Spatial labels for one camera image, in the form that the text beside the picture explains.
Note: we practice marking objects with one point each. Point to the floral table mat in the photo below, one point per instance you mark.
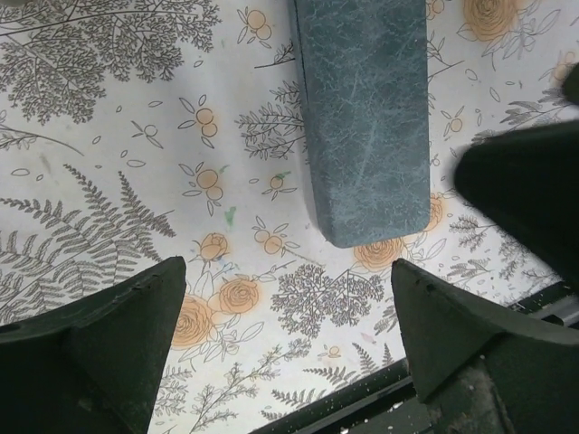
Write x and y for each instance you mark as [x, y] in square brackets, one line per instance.
[133, 131]

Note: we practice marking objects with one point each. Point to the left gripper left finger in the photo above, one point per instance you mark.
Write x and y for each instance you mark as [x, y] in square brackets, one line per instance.
[94, 365]

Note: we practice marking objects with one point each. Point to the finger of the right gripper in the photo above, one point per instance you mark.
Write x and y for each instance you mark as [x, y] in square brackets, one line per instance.
[526, 181]

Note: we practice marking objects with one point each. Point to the grey-blue glasses case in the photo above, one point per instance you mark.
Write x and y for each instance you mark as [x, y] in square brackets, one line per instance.
[363, 77]

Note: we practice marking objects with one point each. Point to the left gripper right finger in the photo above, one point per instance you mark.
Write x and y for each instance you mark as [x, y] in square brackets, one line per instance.
[479, 367]

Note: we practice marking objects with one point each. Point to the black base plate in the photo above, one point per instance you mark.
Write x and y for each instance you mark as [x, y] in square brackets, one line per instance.
[386, 401]

